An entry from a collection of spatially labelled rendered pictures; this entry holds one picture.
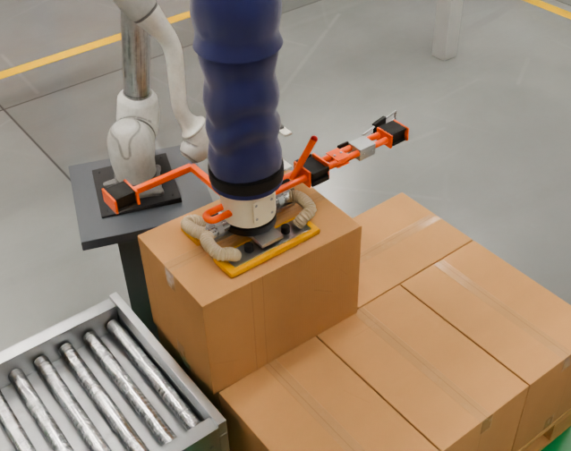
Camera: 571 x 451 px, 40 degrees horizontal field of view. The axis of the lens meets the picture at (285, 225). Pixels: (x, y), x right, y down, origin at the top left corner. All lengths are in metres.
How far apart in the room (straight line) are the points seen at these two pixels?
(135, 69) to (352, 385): 1.35
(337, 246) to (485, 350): 0.63
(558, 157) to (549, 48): 1.35
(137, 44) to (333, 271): 1.06
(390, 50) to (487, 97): 0.86
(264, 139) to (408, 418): 0.97
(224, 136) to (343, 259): 0.63
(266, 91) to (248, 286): 0.59
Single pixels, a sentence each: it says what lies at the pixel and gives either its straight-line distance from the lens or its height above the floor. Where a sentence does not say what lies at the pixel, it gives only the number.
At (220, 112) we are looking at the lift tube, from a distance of 2.11.
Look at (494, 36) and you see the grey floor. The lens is 5.93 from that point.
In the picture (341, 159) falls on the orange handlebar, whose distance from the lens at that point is 2.53.
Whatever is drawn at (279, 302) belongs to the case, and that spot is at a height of 0.80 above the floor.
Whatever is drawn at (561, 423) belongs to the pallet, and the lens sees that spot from 3.17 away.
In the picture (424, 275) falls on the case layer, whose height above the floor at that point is 0.54.
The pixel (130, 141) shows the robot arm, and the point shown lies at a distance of 2.84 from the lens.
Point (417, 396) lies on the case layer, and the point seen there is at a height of 0.54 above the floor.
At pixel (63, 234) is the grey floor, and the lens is 4.11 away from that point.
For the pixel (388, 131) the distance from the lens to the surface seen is 2.66.
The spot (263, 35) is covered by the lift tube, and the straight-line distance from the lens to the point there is 2.00.
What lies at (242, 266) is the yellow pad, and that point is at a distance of 2.32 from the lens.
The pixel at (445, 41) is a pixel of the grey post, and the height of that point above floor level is 0.14.
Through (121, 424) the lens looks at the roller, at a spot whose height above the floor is 0.55.
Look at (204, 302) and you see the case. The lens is 2.25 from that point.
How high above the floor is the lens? 2.53
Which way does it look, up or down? 40 degrees down
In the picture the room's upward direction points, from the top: 2 degrees counter-clockwise
